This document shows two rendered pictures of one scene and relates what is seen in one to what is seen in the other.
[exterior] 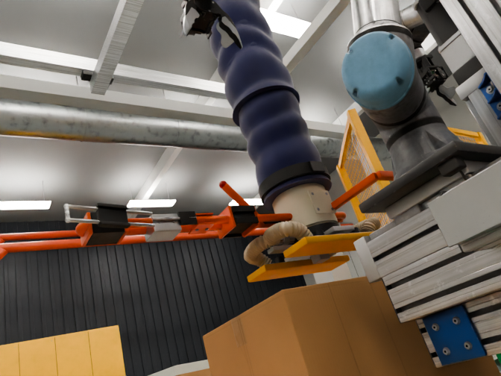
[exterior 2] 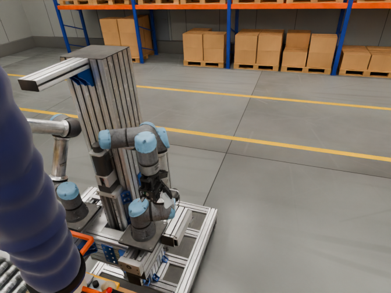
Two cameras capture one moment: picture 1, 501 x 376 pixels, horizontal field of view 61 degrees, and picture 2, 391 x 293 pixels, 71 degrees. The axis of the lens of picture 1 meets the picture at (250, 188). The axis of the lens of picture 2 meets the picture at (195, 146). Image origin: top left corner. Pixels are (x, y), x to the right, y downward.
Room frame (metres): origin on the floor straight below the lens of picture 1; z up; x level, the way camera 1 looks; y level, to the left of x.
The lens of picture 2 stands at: (1.07, 0.79, 2.36)
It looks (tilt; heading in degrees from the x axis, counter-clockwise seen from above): 33 degrees down; 239
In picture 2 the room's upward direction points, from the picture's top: 3 degrees counter-clockwise
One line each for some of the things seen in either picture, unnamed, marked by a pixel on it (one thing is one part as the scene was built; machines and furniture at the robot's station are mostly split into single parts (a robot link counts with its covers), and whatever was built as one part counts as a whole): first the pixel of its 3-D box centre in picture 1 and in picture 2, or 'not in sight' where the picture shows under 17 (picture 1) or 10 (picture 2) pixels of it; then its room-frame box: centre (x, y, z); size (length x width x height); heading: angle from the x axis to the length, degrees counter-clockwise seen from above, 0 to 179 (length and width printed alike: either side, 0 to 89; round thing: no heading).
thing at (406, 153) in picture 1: (425, 155); (142, 225); (0.77, -0.34, 1.09); 0.15 x 0.15 x 0.10
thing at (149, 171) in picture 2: not in sight; (150, 166); (0.78, -0.01, 1.74); 0.08 x 0.08 x 0.05
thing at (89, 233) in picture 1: (104, 229); not in sight; (0.86, 0.34, 1.18); 0.08 x 0.07 x 0.05; 129
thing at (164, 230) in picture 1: (162, 227); not in sight; (0.94, 0.23, 1.18); 0.07 x 0.07 x 0.04; 39
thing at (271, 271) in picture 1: (299, 263); not in sight; (1.30, -0.07, 1.08); 0.34 x 0.10 x 0.05; 129
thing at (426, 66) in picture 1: (427, 74); not in sight; (1.37, -0.76, 1.63); 0.09 x 0.08 x 0.12; 22
